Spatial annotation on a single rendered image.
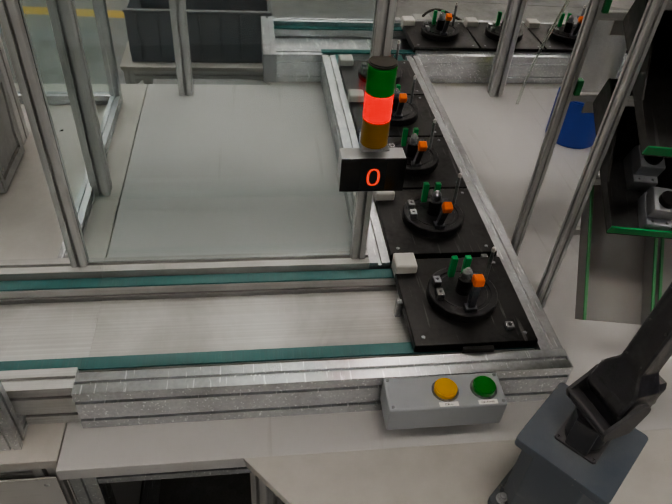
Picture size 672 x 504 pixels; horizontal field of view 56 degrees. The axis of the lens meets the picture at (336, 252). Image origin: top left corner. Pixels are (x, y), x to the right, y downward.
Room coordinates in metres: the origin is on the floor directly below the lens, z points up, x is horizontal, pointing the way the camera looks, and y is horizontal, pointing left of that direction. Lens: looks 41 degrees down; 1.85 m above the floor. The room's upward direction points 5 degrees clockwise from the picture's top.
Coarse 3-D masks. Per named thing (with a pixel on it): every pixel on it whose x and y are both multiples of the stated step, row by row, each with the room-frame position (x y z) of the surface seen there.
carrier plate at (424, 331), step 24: (432, 264) 1.00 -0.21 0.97; (480, 264) 1.01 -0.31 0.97; (408, 288) 0.92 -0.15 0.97; (504, 288) 0.94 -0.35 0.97; (408, 312) 0.85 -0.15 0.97; (432, 312) 0.86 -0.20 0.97; (504, 312) 0.87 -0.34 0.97; (432, 336) 0.79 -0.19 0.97; (456, 336) 0.80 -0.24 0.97; (480, 336) 0.80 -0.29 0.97; (504, 336) 0.81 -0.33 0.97; (528, 336) 0.81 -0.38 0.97
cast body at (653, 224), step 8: (648, 192) 0.91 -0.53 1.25; (656, 192) 0.89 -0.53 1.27; (664, 192) 0.88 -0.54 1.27; (640, 200) 0.92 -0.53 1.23; (648, 200) 0.90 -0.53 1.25; (656, 200) 0.88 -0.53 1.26; (664, 200) 0.87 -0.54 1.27; (640, 208) 0.91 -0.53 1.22; (648, 208) 0.88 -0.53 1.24; (656, 208) 0.87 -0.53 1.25; (664, 208) 0.87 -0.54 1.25; (640, 216) 0.90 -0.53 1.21; (648, 216) 0.87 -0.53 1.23; (656, 216) 0.87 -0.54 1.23; (664, 216) 0.87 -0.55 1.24; (640, 224) 0.88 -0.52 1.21; (648, 224) 0.87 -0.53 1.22; (656, 224) 0.87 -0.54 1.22; (664, 224) 0.87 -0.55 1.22
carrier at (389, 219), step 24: (384, 192) 1.22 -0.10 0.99; (408, 192) 1.25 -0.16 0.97; (432, 192) 1.26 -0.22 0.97; (456, 192) 1.19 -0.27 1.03; (384, 216) 1.15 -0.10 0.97; (408, 216) 1.13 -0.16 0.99; (432, 216) 1.14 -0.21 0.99; (456, 216) 1.15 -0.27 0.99; (480, 216) 1.18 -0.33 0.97; (408, 240) 1.07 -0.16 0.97; (432, 240) 1.08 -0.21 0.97; (456, 240) 1.09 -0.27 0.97; (480, 240) 1.09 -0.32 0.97
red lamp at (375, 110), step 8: (368, 96) 0.97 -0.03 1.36; (392, 96) 0.98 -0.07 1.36; (368, 104) 0.97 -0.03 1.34; (376, 104) 0.97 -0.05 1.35; (384, 104) 0.97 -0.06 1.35; (392, 104) 0.98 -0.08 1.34; (368, 112) 0.97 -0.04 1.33; (376, 112) 0.97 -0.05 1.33; (384, 112) 0.97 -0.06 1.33; (368, 120) 0.97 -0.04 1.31; (376, 120) 0.96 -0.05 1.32; (384, 120) 0.97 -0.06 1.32
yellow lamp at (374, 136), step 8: (368, 128) 0.97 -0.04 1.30; (376, 128) 0.96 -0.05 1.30; (384, 128) 0.97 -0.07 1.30; (360, 136) 0.99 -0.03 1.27; (368, 136) 0.97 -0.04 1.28; (376, 136) 0.96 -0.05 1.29; (384, 136) 0.97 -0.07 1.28; (368, 144) 0.97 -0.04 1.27; (376, 144) 0.97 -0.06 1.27; (384, 144) 0.97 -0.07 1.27
